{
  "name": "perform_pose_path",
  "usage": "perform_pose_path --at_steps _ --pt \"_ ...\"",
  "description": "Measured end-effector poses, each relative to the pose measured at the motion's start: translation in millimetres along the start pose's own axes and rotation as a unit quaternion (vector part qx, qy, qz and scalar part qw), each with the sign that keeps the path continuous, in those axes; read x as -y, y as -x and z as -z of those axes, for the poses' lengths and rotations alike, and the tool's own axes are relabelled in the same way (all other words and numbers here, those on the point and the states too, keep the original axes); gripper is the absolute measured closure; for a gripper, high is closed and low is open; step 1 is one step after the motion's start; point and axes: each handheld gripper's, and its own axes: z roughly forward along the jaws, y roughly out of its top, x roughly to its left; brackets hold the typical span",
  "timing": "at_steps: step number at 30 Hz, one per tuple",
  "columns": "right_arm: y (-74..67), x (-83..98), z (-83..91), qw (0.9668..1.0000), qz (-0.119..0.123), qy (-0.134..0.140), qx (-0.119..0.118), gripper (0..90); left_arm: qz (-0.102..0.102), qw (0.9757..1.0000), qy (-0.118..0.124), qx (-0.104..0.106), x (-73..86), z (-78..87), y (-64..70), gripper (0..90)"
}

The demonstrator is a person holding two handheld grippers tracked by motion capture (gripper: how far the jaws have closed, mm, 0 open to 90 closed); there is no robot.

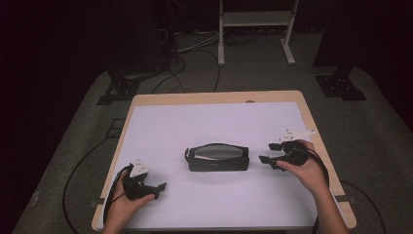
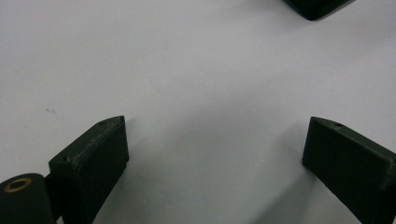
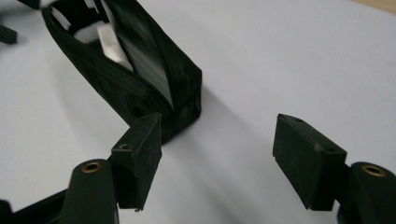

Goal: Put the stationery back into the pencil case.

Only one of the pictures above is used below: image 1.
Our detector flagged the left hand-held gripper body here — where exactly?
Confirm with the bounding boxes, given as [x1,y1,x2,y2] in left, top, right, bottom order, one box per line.
[122,158,161,201]

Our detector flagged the person's left hand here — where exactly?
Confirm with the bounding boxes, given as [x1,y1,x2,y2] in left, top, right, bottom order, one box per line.
[102,176,157,230]

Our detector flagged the black pouch with clear window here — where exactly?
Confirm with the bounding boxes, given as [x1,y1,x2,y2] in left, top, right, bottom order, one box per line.
[184,142,250,173]

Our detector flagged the white floor cables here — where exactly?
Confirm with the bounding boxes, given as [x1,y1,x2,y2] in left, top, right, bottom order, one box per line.
[175,31,222,54]

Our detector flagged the black stand with base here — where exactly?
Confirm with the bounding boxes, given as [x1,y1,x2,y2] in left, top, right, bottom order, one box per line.
[95,0,178,106]
[312,0,368,102]

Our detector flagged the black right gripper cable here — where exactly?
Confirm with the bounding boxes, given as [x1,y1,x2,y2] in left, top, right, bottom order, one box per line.
[303,146,331,234]

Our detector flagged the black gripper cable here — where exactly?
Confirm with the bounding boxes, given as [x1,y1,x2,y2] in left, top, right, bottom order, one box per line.
[303,146,331,234]
[102,163,134,226]

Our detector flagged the black floor cable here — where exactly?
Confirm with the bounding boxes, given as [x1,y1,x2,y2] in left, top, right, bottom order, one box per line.
[338,179,388,234]
[61,136,115,234]
[184,48,222,94]
[150,56,188,96]

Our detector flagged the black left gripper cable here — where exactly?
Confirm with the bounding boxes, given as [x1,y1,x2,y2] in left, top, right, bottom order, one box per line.
[102,163,134,226]

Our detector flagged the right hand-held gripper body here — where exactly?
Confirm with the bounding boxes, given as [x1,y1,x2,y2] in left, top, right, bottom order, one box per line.
[278,128,317,168]

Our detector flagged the white metal stand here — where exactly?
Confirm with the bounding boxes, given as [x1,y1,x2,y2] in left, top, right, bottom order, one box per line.
[217,0,300,67]

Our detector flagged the person's right hand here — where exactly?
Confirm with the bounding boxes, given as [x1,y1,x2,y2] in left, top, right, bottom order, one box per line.
[275,138,329,197]

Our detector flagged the wooden table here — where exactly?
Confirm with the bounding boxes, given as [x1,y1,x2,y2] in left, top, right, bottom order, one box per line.
[91,90,357,232]

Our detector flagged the white table mat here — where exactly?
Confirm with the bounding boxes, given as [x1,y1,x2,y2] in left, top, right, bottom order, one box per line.
[96,100,319,231]

